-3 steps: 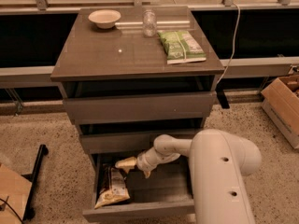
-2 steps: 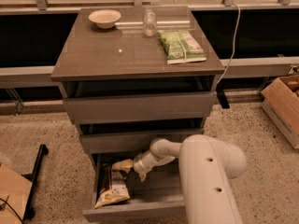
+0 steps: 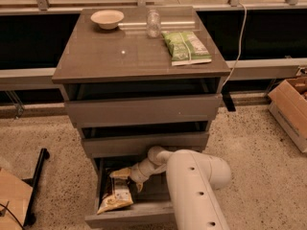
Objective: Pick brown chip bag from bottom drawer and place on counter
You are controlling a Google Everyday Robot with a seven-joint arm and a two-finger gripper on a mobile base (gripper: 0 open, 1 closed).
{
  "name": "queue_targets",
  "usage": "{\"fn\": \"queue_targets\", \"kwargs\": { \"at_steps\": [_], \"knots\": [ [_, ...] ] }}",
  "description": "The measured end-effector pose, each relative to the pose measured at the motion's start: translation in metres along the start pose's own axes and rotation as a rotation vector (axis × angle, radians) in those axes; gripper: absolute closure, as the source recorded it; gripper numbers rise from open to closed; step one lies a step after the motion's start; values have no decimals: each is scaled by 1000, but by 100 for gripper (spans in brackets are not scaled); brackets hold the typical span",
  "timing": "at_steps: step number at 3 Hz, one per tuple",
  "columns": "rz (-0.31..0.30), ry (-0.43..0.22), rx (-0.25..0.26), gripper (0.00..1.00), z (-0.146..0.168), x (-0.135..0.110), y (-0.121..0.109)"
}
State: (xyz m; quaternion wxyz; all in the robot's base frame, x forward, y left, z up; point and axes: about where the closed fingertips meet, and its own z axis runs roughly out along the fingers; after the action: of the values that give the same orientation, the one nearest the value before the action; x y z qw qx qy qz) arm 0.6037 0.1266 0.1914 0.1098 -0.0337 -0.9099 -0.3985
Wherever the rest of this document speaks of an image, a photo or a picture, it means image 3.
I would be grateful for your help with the brown chip bag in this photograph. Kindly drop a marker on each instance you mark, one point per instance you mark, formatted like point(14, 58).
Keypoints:
point(117, 195)

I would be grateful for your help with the grey top drawer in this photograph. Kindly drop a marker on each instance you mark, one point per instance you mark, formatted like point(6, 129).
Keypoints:
point(143, 111)

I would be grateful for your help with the grey drawer cabinet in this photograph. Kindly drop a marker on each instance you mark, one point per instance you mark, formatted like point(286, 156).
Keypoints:
point(127, 64)

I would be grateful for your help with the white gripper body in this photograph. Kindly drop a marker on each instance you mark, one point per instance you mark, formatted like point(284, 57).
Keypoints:
point(138, 172)

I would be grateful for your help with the grey middle drawer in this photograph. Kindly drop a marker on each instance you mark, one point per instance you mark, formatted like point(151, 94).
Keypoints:
point(138, 145)

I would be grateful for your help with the black metal stand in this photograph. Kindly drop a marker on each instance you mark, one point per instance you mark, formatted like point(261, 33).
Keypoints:
point(33, 183)

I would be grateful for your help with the grey drawer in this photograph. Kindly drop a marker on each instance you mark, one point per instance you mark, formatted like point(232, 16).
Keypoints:
point(143, 111)
point(138, 145)
point(152, 205)

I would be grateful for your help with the cardboard box right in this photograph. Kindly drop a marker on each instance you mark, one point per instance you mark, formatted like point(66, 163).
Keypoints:
point(289, 108)

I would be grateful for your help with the metal window railing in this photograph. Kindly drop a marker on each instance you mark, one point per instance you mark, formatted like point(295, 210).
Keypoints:
point(40, 78)

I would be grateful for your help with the white paper bowl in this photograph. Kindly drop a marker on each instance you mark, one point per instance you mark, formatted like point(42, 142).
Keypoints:
point(107, 19)

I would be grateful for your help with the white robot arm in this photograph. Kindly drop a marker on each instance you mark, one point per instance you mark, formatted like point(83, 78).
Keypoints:
point(192, 177)

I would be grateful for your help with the grey bottom drawer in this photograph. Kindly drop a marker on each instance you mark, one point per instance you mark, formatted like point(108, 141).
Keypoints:
point(152, 205)

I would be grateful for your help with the green chip bag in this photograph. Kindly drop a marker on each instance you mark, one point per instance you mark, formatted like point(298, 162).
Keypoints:
point(185, 48)

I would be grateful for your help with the clear glass jar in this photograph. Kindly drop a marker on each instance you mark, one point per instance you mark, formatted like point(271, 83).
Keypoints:
point(153, 24)

